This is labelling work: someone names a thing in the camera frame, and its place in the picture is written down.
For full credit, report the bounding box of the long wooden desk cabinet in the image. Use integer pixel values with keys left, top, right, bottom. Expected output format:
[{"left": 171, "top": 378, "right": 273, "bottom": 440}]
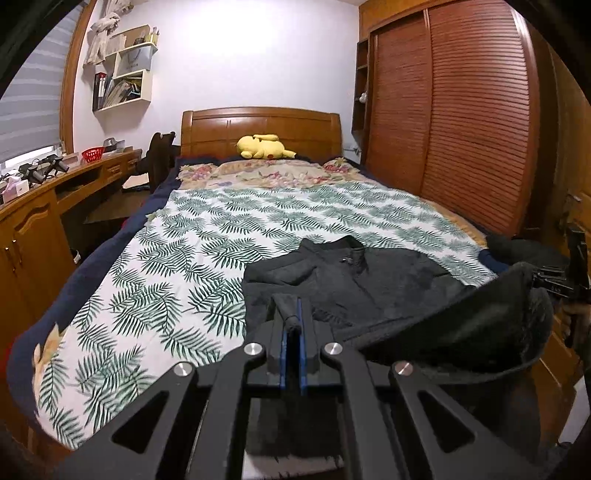
[{"left": 1, "top": 149, "right": 142, "bottom": 348}]

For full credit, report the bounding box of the yellow Pikachu plush toy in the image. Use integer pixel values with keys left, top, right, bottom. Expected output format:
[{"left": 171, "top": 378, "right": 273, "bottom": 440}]
[{"left": 236, "top": 134, "right": 297, "bottom": 160}]

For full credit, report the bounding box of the white wall shelf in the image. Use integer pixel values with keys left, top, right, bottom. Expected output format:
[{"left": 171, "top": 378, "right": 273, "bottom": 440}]
[{"left": 85, "top": 24, "right": 159, "bottom": 115}]

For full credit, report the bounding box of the floral quilt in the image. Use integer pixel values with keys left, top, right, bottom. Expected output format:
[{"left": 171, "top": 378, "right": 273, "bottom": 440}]
[{"left": 177, "top": 157, "right": 369, "bottom": 190}]

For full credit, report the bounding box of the wooden bed headboard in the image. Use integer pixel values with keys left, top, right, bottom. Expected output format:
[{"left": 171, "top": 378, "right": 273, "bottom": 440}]
[{"left": 180, "top": 107, "right": 342, "bottom": 164}]

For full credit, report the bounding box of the brown louvered wardrobe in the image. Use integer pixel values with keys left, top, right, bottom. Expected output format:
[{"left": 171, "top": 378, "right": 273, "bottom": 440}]
[{"left": 352, "top": 1, "right": 590, "bottom": 247}]

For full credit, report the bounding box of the grey window blind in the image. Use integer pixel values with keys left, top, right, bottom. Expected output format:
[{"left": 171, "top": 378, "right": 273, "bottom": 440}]
[{"left": 1, "top": 2, "right": 85, "bottom": 169}]

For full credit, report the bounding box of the dark wooden chair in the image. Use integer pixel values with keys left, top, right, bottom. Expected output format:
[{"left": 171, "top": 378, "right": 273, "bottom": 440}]
[{"left": 134, "top": 132, "right": 180, "bottom": 193}]

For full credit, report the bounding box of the red basket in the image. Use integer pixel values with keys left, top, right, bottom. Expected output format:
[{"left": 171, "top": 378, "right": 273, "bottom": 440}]
[{"left": 81, "top": 146, "right": 104, "bottom": 164}]

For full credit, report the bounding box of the black jacket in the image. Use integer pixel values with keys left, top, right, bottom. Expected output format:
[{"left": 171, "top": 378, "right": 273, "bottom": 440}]
[{"left": 242, "top": 236, "right": 553, "bottom": 460}]

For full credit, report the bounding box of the black gadget on desk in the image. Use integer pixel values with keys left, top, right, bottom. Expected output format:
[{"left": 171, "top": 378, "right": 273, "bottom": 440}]
[{"left": 18, "top": 154, "right": 69, "bottom": 185}]

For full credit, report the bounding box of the palm leaf print bedsheet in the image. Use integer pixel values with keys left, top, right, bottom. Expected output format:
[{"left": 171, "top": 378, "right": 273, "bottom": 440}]
[{"left": 34, "top": 181, "right": 493, "bottom": 449}]

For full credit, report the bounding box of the navy blue bed cover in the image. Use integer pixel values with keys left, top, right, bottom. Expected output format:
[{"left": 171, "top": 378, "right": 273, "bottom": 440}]
[{"left": 6, "top": 156, "right": 220, "bottom": 423}]

